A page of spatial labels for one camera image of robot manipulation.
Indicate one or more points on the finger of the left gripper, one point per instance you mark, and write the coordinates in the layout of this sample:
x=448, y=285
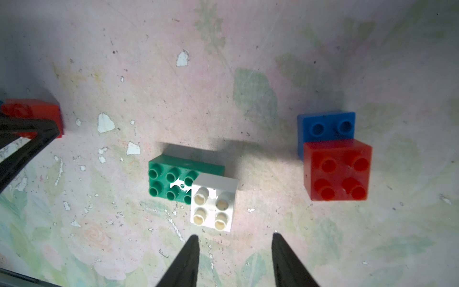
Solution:
x=46, y=131

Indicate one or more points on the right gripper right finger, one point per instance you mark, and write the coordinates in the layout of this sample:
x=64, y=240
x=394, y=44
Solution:
x=288, y=269

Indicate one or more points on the white square lego brick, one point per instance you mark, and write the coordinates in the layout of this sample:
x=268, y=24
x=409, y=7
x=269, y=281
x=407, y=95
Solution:
x=213, y=201

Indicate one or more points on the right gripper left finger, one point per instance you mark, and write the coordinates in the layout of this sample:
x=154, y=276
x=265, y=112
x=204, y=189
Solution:
x=183, y=271

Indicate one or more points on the floral table mat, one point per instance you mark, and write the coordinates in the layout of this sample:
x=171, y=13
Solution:
x=222, y=82

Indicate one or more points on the red lego brick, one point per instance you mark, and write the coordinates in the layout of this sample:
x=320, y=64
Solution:
x=35, y=109
x=337, y=170

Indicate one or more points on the blue lego brick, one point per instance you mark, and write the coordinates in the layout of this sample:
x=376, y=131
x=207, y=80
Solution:
x=324, y=126

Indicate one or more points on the green long lego brick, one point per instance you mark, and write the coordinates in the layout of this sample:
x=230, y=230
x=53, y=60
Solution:
x=171, y=178

